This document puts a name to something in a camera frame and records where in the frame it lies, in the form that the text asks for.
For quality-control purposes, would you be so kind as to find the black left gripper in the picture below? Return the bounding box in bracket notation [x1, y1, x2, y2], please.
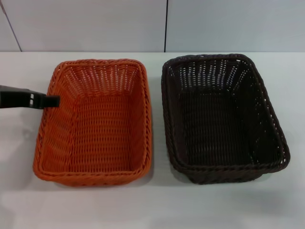
[0, 84, 61, 112]

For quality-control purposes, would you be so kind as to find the orange woven plastic basket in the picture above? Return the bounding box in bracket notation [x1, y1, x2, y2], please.
[33, 58, 153, 188]

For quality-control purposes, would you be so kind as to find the dark brown woven plastic basket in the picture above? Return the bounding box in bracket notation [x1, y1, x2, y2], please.
[161, 53, 292, 185]

